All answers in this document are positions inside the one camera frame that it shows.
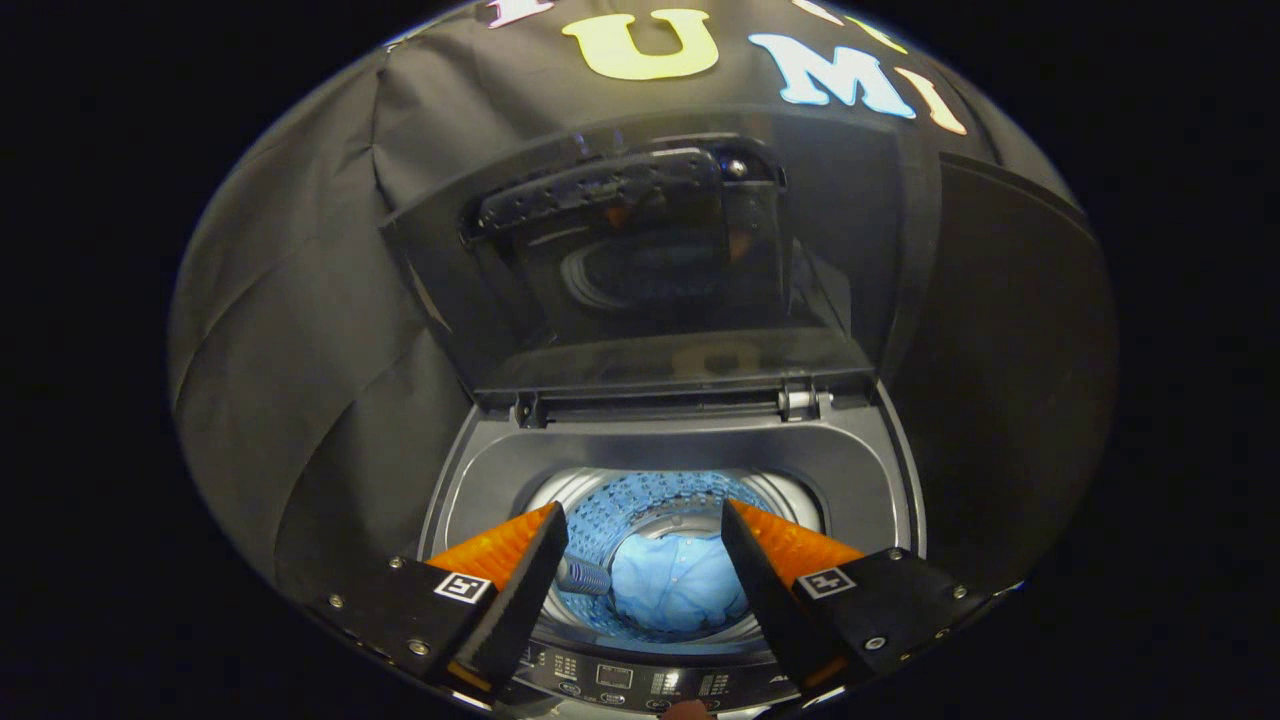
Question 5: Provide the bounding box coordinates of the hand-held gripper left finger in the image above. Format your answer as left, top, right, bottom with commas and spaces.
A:
300, 502, 571, 701

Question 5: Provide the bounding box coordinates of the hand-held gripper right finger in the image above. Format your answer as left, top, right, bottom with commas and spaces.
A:
718, 498, 997, 699

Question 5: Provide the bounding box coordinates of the light blue polo shirt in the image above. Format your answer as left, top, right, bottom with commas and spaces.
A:
608, 533, 753, 638

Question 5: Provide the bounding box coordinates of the grey washing machine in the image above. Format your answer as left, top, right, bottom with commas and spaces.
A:
415, 380, 928, 717

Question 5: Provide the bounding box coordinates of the dark washing machine lid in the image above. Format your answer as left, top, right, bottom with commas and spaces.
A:
378, 108, 943, 409

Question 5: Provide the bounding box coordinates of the black backdrop cloth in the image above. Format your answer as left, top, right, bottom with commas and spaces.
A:
168, 0, 1091, 601

